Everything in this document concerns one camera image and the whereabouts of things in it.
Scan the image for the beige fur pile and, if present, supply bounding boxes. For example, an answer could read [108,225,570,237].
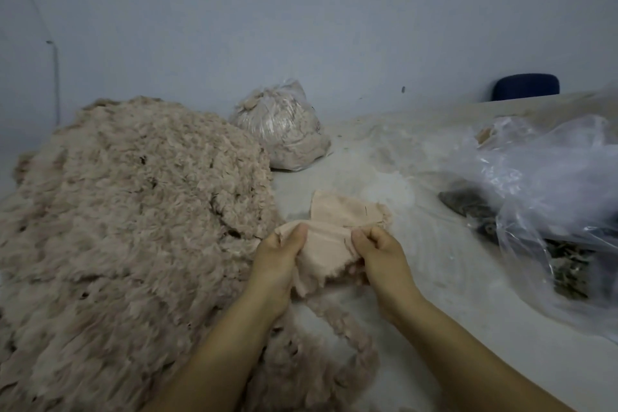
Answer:
[473,88,618,147]

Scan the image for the beige scrap strips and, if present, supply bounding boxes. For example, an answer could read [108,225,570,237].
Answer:
[241,291,382,412]

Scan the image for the person's left hand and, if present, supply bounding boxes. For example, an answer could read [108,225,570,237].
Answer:
[243,222,310,323]

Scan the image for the person's right hand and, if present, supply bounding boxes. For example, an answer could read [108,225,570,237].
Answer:
[350,224,426,323]

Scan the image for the person's right forearm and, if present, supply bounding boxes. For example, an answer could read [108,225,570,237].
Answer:
[381,295,576,412]

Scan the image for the large clear plastic bag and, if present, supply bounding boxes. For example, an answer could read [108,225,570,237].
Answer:
[454,112,618,341]

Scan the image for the clear bag of beige scraps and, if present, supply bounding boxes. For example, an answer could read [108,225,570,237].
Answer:
[230,79,333,173]

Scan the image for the beige fabric piece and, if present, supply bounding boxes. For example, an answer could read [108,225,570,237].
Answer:
[273,189,395,299]

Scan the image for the person's left forearm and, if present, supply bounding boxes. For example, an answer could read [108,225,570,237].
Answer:
[145,301,291,412]

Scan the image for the blue chair back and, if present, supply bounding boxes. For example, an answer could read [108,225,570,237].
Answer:
[491,71,562,103]

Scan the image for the large pile beige fabric scraps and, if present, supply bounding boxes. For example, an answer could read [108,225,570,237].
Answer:
[0,96,283,412]

